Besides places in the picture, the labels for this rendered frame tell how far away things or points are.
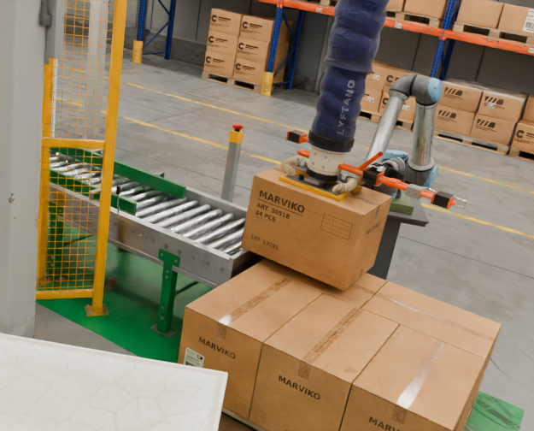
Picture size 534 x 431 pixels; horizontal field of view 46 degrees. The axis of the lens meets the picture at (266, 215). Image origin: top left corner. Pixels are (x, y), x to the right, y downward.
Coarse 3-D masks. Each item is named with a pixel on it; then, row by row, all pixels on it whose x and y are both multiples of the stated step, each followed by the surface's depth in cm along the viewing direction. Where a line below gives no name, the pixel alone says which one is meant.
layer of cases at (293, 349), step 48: (240, 288) 297; (288, 288) 305; (336, 288) 314; (384, 288) 323; (192, 336) 276; (240, 336) 262; (288, 336) 264; (336, 336) 271; (384, 336) 278; (432, 336) 285; (480, 336) 292; (240, 384) 268; (288, 384) 256; (336, 384) 244; (384, 384) 244; (432, 384) 249; (480, 384) 315
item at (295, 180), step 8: (280, 176) 309; (288, 176) 310; (296, 176) 313; (296, 184) 305; (304, 184) 305; (312, 184) 306; (328, 184) 302; (320, 192) 300; (328, 192) 300; (336, 200) 297
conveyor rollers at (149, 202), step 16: (64, 160) 424; (80, 176) 401; (96, 176) 412; (128, 192) 389; (144, 192) 392; (160, 192) 402; (144, 208) 377; (160, 208) 376; (176, 208) 377; (192, 208) 390; (208, 208) 390; (160, 224) 351; (176, 224) 363; (192, 224) 361; (208, 224) 362; (224, 224) 376; (240, 224) 374; (208, 240) 346; (224, 240) 345
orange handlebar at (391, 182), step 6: (306, 138) 341; (300, 150) 316; (306, 156) 312; (342, 168) 304; (348, 168) 303; (354, 168) 302; (360, 174) 300; (378, 180) 296; (384, 180) 295; (390, 180) 294; (396, 180) 295; (390, 186) 294; (396, 186) 293; (402, 186) 291; (420, 192) 288; (426, 192) 291; (432, 192) 290; (450, 204) 283
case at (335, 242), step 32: (256, 192) 312; (288, 192) 303; (352, 192) 313; (256, 224) 316; (288, 224) 307; (320, 224) 298; (352, 224) 290; (288, 256) 311; (320, 256) 302; (352, 256) 294
